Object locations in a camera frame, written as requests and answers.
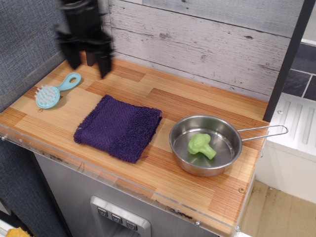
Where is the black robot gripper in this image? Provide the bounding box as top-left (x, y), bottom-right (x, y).
top-left (54, 0), bottom-right (113, 78)

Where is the green toy broccoli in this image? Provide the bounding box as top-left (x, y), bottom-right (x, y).
top-left (188, 133), bottom-right (217, 160)

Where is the clear acrylic edge guard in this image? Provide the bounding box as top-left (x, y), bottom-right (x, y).
top-left (0, 125), bottom-right (240, 237)

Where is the yellow object at corner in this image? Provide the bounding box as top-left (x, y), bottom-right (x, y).
top-left (6, 228), bottom-right (30, 237)

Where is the light blue toy brush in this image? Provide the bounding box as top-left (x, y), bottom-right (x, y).
top-left (34, 73), bottom-right (81, 109)

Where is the white toy sink drainboard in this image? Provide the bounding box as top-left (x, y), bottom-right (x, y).
top-left (267, 93), bottom-right (316, 156)

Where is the dark right upright post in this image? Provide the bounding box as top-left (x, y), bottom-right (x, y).
top-left (263, 0), bottom-right (316, 122)

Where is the small steel pan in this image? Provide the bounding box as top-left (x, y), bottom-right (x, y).
top-left (168, 114), bottom-right (289, 178)

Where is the grey dispenser button panel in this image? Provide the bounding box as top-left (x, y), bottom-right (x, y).
top-left (90, 196), bottom-right (152, 237)

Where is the purple terry rag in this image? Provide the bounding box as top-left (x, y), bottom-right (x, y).
top-left (74, 95), bottom-right (162, 163)

